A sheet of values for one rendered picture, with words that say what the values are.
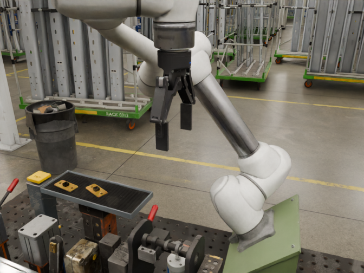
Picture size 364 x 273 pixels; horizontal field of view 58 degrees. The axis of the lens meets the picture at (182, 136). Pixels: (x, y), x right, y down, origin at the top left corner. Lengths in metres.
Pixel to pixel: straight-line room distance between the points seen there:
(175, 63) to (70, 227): 1.27
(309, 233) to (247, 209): 1.62
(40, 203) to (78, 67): 4.06
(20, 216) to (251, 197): 1.21
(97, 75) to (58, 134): 1.79
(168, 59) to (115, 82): 4.33
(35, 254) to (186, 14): 0.84
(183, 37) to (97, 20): 0.17
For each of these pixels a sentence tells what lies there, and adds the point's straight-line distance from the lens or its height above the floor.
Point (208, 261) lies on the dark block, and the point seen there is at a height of 1.12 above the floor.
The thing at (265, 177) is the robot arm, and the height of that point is 1.09.
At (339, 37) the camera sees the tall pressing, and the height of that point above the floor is 1.01.
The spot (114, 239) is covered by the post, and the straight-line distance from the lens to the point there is 1.05.
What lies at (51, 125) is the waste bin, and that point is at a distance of 3.50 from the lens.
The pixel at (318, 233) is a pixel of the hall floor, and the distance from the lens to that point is 2.99.
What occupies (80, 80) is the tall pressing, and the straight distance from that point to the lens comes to 5.28.
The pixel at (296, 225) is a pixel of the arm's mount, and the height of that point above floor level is 0.97.
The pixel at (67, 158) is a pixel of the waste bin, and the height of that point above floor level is 0.17.
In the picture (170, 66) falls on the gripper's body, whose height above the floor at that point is 1.63.
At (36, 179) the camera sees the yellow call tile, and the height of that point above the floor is 1.16.
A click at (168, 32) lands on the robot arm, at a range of 0.69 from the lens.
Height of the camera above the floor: 1.77
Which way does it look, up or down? 23 degrees down
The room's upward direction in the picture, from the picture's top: straight up
